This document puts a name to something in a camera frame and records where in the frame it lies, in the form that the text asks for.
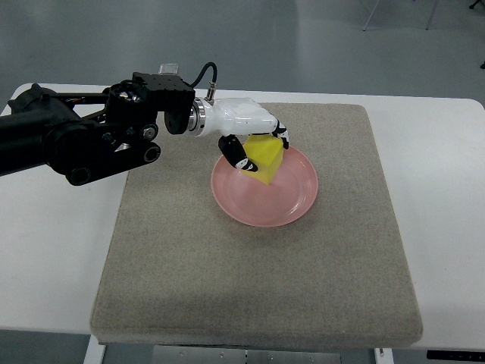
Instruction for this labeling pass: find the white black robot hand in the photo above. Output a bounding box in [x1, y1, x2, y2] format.
[186, 98, 289, 172]

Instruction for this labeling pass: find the pink plate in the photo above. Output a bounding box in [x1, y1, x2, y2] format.
[211, 146, 318, 228]

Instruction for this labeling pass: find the beige felt mat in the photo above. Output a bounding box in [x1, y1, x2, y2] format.
[90, 103, 423, 350]

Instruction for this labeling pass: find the small clear plastic box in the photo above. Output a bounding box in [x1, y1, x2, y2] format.
[158, 63, 179, 75]

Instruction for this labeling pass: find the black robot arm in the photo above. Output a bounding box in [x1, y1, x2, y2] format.
[1, 73, 196, 186]

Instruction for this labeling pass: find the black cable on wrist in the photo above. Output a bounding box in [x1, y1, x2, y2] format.
[189, 61, 219, 102]

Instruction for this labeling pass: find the yellow block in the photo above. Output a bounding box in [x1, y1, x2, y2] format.
[241, 134, 283, 184]

